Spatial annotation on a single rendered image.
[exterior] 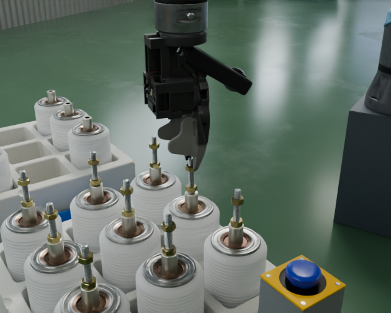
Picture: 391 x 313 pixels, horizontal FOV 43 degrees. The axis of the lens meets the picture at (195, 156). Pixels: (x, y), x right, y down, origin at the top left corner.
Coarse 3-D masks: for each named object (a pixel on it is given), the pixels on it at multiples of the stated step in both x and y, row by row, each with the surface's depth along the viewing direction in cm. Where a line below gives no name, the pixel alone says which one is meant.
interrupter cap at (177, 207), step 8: (176, 200) 86; (184, 200) 86; (200, 200) 85; (208, 200) 85; (176, 208) 83; (184, 208) 84; (200, 208) 84; (208, 208) 83; (176, 216) 81; (184, 216) 81; (192, 216) 81; (200, 216) 81
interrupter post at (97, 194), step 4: (100, 184) 85; (92, 188) 84; (96, 188) 84; (100, 188) 85; (92, 192) 85; (96, 192) 85; (100, 192) 85; (92, 196) 85; (96, 196) 85; (100, 196) 85; (92, 200) 86; (96, 200) 85; (100, 200) 86
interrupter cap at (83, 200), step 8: (88, 192) 88; (104, 192) 88; (112, 192) 88; (80, 200) 86; (88, 200) 86; (104, 200) 86; (112, 200) 86; (88, 208) 83; (96, 208) 83; (104, 208) 83
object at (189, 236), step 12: (168, 204) 85; (216, 216) 82; (180, 228) 80; (192, 228) 80; (204, 228) 81; (216, 228) 83; (180, 240) 81; (192, 240) 81; (204, 240) 82; (180, 252) 82; (192, 252) 82
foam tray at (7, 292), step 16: (64, 224) 92; (0, 256) 83; (96, 256) 83; (0, 272) 80; (96, 272) 80; (0, 288) 76; (16, 288) 76; (0, 304) 78; (16, 304) 73; (208, 304) 73; (256, 304) 73
